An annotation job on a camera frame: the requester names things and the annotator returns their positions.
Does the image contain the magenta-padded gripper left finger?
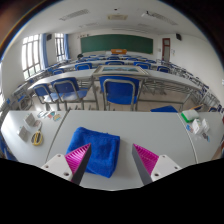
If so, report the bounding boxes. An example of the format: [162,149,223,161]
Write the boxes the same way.
[40,143,92,185]

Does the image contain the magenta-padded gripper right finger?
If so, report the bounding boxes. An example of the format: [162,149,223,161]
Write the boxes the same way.
[131,143,183,186]

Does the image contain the blue towel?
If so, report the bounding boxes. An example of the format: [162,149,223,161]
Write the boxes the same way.
[65,126,121,179]

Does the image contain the green and white box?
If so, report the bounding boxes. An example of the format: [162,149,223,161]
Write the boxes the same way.
[180,109,200,123]

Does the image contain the blue classroom chair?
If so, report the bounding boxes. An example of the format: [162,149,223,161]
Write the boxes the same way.
[32,83,63,111]
[50,77,89,111]
[99,75,140,111]

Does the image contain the white long classroom desk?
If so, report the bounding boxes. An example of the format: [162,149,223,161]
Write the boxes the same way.
[93,64,201,92]
[28,68,96,91]

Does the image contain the group of blue classroom chairs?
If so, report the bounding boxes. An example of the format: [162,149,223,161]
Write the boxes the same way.
[19,53,223,113]

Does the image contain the framed board on desk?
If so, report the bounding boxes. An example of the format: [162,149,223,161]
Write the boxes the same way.
[93,64,149,76]

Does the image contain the large multi-pane window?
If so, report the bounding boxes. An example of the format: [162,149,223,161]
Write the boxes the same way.
[21,34,41,80]

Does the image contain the blue curtain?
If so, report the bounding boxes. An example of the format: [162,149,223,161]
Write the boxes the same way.
[63,33,70,60]
[39,33,49,69]

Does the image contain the narrow multi-pane window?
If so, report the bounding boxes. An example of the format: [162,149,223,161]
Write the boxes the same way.
[54,32,65,63]

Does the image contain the dark red classroom door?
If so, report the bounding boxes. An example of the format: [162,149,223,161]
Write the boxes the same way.
[161,37,171,54]

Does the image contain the orange lectern desk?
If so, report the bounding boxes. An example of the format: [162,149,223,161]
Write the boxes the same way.
[110,48,128,55]

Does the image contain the green chalkboard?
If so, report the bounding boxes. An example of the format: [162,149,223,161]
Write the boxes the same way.
[80,34,154,55]

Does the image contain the ceiling light grille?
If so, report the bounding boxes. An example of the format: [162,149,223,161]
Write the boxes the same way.
[59,8,91,22]

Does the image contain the white ceiling projector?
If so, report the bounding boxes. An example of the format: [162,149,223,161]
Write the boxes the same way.
[140,10,155,18]

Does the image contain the ceiling air conditioner panel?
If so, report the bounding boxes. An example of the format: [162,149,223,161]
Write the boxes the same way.
[107,13,129,21]

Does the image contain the yellow-handled scissors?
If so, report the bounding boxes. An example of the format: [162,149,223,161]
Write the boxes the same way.
[30,124,44,147]

